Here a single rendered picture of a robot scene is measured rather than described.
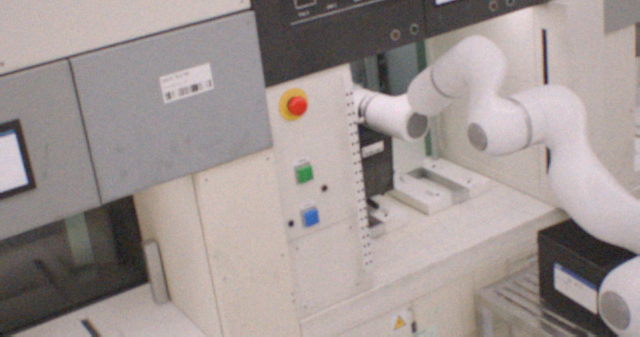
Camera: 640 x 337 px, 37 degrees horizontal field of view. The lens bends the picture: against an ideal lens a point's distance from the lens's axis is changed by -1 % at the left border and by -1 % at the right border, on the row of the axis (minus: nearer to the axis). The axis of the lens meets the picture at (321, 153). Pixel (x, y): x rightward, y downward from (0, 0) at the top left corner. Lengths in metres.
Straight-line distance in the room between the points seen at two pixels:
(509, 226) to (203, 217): 0.84
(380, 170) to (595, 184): 0.83
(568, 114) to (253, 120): 0.59
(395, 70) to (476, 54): 1.27
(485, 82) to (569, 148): 0.19
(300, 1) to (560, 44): 0.70
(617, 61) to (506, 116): 0.83
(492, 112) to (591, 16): 0.67
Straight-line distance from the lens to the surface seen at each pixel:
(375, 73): 3.05
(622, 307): 1.57
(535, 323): 2.21
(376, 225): 2.37
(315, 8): 1.88
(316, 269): 2.06
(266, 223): 1.95
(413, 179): 2.59
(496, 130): 1.69
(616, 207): 1.66
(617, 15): 2.45
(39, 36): 1.67
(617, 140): 2.57
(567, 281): 2.19
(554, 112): 1.76
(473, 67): 1.80
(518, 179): 2.55
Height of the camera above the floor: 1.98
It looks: 22 degrees down
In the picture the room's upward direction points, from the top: 7 degrees counter-clockwise
